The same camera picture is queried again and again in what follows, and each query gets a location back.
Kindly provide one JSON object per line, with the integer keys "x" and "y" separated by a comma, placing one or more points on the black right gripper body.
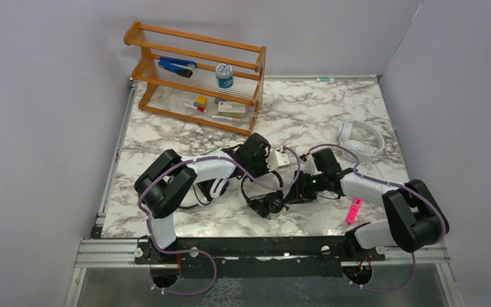
{"x": 307, "y": 185}

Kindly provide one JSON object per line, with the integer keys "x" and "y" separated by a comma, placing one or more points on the white over-ear headphones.
{"x": 363, "y": 151}

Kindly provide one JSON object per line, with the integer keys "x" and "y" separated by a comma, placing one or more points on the white black gaming headset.
{"x": 206, "y": 191}

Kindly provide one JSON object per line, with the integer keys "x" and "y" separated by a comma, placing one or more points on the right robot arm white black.
{"x": 413, "y": 217}

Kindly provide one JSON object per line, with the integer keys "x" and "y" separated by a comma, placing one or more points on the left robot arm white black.
{"x": 164, "y": 184}

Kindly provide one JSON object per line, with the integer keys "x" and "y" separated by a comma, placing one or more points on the orange tipped white marker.
{"x": 225, "y": 118}

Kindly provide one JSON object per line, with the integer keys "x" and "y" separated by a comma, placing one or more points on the small white red box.
{"x": 231, "y": 109}

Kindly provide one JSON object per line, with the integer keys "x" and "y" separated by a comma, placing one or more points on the red white marker pen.
{"x": 194, "y": 107}

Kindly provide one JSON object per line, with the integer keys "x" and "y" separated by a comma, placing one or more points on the yellow grey small object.
{"x": 201, "y": 102}

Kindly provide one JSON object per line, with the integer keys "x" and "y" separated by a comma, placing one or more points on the wooden orange shelf rack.
{"x": 166, "y": 92}

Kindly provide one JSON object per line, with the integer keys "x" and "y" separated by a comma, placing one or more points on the blue lidded jar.
{"x": 224, "y": 75}

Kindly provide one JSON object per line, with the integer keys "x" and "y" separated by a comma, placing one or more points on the blue black hand tool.
{"x": 181, "y": 67}

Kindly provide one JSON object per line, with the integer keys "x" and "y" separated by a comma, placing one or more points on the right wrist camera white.
{"x": 309, "y": 166}

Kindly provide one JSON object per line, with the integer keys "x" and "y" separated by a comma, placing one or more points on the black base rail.
{"x": 254, "y": 257}

